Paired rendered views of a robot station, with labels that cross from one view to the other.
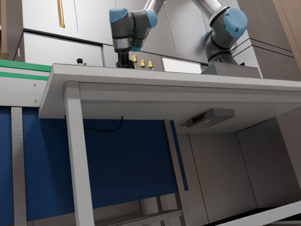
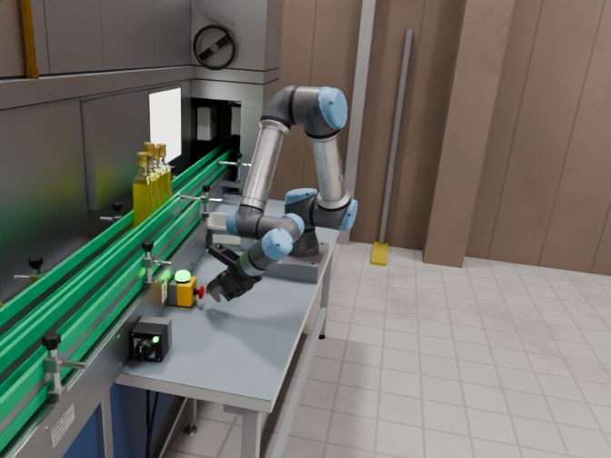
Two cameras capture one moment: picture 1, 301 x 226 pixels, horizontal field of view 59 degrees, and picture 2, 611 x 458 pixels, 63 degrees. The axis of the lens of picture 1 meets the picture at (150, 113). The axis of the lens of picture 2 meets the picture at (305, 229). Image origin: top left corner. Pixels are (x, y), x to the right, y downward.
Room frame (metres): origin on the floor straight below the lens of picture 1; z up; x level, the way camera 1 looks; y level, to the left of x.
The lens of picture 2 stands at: (0.04, 0.95, 1.51)
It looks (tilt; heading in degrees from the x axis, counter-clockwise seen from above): 19 degrees down; 310
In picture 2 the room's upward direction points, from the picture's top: 5 degrees clockwise
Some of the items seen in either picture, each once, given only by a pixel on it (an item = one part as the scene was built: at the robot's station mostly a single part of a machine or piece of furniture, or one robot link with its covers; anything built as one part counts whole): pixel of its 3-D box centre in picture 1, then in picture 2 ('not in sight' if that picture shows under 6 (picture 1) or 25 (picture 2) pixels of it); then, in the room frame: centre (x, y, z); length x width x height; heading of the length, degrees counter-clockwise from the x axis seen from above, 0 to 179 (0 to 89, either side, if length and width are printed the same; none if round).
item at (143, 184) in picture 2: not in sight; (144, 204); (1.47, 0.08, 0.99); 0.06 x 0.06 x 0.21; 37
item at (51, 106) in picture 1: (160, 131); (135, 243); (1.74, -0.04, 0.73); 1.58 x 1.52 x 0.04; 121
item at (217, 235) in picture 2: not in sight; (224, 232); (1.52, -0.31, 0.79); 0.27 x 0.17 x 0.08; 37
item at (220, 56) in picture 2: not in sight; (215, 47); (2.12, -0.74, 1.49); 0.21 x 0.05 x 0.21; 37
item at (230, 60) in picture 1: (222, 67); (299, 237); (1.18, -0.38, 0.85); 0.15 x 0.15 x 0.10
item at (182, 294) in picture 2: not in sight; (184, 291); (1.20, 0.12, 0.79); 0.07 x 0.07 x 0.07; 37
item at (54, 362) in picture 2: not in sight; (67, 369); (0.83, 0.63, 0.94); 0.07 x 0.04 x 0.13; 37
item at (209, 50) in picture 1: (216, 45); (302, 207); (1.18, -0.38, 0.97); 0.13 x 0.12 x 0.14; 18
